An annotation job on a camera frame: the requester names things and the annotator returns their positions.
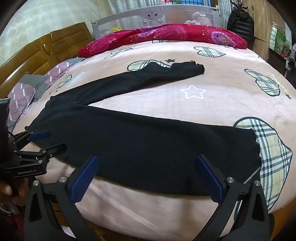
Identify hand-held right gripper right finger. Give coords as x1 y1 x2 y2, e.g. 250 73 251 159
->
195 154 275 241

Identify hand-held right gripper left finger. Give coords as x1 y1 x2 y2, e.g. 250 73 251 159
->
23 155 102 241

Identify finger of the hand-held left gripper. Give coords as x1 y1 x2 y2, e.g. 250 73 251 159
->
9 130 51 149
13 143 67 164

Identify black pants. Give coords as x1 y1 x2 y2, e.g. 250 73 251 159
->
25 60 262 196

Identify person's left hand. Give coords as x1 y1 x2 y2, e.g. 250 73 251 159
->
0 180 29 209

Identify purple and grey patterned pillow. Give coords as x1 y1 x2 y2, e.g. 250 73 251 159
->
6 74 54 127
44 57 86 84

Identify pink plaid-heart duvet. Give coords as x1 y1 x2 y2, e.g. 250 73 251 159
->
14 40 296 235

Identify wooden headboard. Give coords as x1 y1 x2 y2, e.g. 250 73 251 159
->
0 22 95 93

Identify dark low cabinet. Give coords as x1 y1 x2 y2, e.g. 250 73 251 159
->
268 48 296 77

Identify red floral quilt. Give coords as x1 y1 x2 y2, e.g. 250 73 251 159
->
77 23 248 57

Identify black down jacket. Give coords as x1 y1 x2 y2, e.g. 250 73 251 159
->
227 6 255 50

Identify stack of green boxes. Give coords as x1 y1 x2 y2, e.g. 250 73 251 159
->
269 22 290 53

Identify clear plastic storage box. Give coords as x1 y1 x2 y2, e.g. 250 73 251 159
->
91 3 220 40

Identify wooden wardrobe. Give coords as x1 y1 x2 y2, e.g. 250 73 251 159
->
243 0 292 63

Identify grey curtain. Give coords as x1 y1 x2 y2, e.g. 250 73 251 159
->
218 0 234 29

